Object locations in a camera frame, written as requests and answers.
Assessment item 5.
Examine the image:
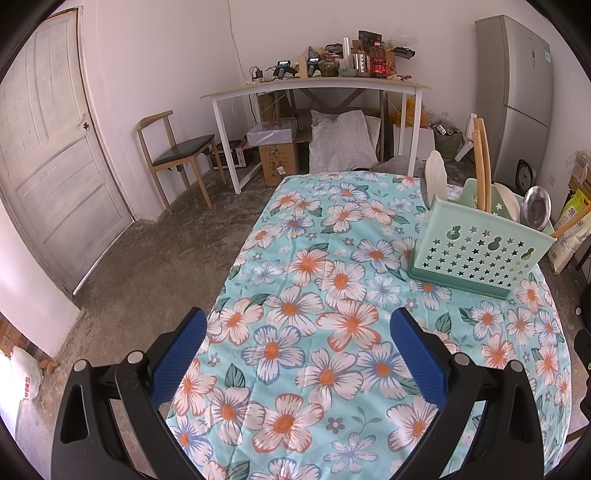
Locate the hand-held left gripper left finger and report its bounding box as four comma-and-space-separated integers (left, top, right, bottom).
51, 307, 208, 480

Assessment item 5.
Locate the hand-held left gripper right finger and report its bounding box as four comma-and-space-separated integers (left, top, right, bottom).
389, 307, 546, 480

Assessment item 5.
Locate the green perforated utensil holder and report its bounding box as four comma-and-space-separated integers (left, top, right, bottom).
407, 178, 556, 301

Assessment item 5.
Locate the white rice paddle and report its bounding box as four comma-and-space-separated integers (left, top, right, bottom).
425, 150, 448, 206
494, 182, 525, 222

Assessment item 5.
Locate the metal spoon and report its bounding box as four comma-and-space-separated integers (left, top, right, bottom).
522, 185, 552, 232

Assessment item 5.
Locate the floral blue blanket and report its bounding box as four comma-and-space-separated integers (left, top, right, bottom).
164, 171, 573, 480

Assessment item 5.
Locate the white plastic bag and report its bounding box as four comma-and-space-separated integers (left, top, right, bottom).
9, 346, 44, 402

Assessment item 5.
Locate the yellow printed sack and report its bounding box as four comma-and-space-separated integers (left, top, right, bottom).
547, 189, 591, 273

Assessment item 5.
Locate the small white oven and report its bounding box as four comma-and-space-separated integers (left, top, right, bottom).
216, 140, 252, 171

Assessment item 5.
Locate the wooden chair with black seat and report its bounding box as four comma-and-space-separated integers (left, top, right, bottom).
137, 110, 227, 215

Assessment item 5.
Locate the black wheel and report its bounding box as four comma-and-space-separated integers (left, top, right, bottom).
516, 159, 536, 190

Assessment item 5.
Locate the white box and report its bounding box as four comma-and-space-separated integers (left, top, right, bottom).
392, 124, 435, 160

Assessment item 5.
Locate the white board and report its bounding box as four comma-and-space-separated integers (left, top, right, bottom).
455, 113, 476, 162

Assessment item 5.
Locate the green bag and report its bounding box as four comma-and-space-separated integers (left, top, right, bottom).
434, 122, 465, 148

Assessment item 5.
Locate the white wooden door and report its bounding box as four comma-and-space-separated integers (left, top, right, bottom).
0, 9, 134, 296

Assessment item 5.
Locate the white sack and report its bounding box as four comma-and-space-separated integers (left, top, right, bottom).
308, 109, 382, 171

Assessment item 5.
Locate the open cardboard box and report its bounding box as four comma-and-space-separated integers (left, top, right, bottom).
568, 164, 591, 195

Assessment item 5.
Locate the grey wrapped box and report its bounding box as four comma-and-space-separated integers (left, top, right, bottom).
246, 117, 298, 146

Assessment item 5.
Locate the yellow plastic bag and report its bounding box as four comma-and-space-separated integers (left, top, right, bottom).
404, 95, 428, 127

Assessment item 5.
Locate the grey refrigerator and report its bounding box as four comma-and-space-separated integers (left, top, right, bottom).
475, 15, 555, 195

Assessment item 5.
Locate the white-legged wooden table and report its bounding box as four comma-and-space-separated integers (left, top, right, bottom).
200, 76, 431, 195

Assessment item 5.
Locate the red soda bottle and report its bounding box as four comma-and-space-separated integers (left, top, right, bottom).
369, 41, 386, 77

